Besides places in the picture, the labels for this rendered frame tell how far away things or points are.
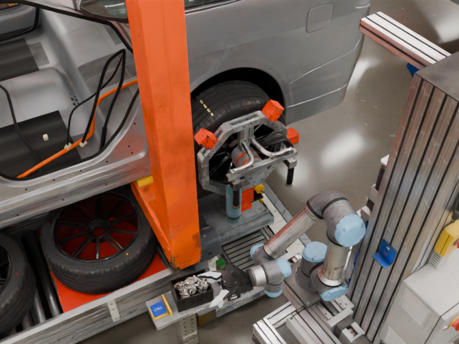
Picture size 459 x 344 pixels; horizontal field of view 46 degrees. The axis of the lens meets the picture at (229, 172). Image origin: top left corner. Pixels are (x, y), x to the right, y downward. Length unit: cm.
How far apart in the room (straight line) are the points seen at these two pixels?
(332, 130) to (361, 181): 60
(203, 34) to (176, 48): 71
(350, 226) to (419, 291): 38
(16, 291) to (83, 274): 35
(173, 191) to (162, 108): 49
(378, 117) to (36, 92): 276
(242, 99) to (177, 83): 88
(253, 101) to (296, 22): 47
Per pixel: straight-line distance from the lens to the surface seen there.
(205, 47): 272
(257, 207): 360
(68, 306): 326
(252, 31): 282
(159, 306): 291
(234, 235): 356
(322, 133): 449
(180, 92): 210
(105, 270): 305
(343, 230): 200
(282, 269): 210
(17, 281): 315
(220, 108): 286
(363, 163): 431
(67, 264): 312
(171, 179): 239
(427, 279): 222
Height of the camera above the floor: 300
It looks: 47 degrees down
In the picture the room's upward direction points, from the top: straight up
